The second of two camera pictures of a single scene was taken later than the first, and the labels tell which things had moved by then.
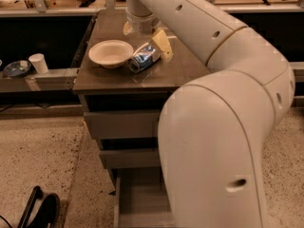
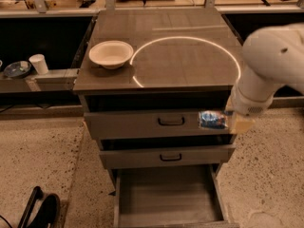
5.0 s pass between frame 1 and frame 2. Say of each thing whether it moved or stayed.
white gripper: moved
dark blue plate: stayed
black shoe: stayed
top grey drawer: stayed
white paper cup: stayed
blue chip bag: moved
